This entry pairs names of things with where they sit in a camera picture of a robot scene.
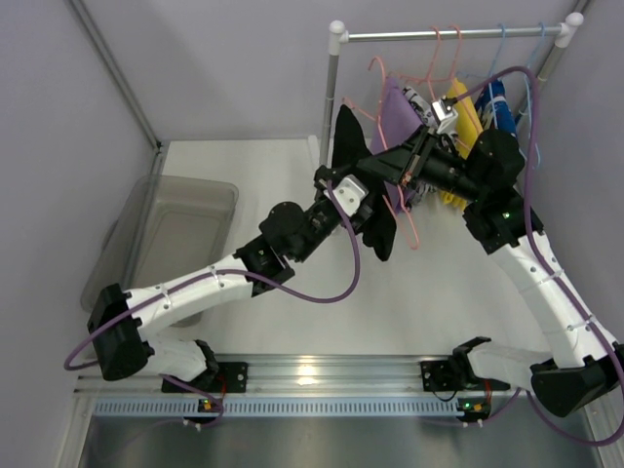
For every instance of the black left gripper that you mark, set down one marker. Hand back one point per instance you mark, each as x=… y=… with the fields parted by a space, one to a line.
x=364 y=207

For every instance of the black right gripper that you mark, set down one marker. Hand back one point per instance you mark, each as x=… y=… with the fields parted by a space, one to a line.
x=413 y=160

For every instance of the pink hanger of black trousers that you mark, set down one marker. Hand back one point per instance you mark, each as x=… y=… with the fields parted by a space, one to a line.
x=401 y=209

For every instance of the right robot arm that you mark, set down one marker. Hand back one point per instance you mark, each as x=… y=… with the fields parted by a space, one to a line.
x=584 y=361

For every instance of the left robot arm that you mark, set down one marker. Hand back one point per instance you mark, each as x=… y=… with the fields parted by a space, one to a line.
x=125 y=325

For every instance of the purple trousers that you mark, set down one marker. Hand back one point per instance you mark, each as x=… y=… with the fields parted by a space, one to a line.
x=399 y=123

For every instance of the black white print trousers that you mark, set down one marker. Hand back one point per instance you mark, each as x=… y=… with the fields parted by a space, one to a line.
x=422 y=109

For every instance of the yellow trousers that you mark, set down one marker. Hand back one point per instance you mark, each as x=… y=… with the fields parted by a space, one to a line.
x=467 y=128

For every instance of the pink hanger of purple trousers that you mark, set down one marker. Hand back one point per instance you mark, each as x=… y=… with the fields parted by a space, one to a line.
x=419 y=80

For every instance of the light blue hanger with trousers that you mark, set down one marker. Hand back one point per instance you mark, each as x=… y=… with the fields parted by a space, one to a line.
x=492 y=67

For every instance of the blue white print trousers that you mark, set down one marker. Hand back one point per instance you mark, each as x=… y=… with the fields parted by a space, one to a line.
x=493 y=110

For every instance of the empty light blue hanger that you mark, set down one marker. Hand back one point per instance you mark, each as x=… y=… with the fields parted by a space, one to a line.
x=526 y=110

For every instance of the white metal clothes rack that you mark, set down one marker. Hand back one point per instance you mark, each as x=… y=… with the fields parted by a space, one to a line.
x=562 y=34

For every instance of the grey plastic bin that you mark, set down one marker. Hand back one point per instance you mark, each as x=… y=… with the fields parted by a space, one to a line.
x=170 y=226

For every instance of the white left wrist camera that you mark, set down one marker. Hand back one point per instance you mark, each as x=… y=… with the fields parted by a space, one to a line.
x=349 y=194

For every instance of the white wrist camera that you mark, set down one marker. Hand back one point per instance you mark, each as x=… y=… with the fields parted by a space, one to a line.
x=349 y=194
x=445 y=115

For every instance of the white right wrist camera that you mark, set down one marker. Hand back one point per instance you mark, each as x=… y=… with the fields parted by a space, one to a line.
x=445 y=115

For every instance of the aluminium mounting rail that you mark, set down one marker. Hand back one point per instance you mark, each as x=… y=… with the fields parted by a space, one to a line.
x=273 y=376

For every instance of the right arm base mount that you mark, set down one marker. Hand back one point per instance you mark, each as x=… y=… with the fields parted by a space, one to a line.
x=448 y=375

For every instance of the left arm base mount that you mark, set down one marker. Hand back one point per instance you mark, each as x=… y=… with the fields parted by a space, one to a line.
x=229 y=377

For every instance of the blue slotted cable duct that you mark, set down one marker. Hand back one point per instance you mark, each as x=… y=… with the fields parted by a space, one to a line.
x=277 y=407

